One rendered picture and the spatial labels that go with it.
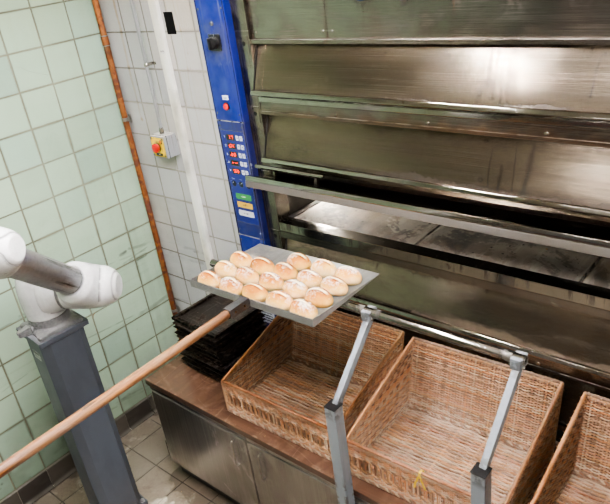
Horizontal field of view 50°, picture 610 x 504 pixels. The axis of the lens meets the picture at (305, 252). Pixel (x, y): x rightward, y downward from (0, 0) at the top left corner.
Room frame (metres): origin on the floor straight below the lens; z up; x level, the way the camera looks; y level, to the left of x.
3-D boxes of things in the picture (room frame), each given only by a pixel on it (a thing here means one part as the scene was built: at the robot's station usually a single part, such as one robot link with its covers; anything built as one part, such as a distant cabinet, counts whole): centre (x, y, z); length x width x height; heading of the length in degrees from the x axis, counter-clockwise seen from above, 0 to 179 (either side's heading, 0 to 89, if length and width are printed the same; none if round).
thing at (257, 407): (2.03, 0.03, 0.72); 0.56 x 0.49 x 0.28; 48
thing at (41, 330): (2.18, 1.03, 1.03); 0.22 x 0.18 x 0.06; 133
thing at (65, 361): (2.19, 1.01, 0.50); 0.21 x 0.21 x 1.00; 43
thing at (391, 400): (1.62, -0.40, 0.72); 0.56 x 0.49 x 0.28; 48
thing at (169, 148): (2.83, 0.55, 1.46); 0.10 x 0.07 x 0.10; 46
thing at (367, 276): (1.95, 0.09, 1.19); 0.55 x 0.36 x 0.03; 48
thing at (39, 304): (2.19, 1.00, 1.17); 0.18 x 0.16 x 0.22; 80
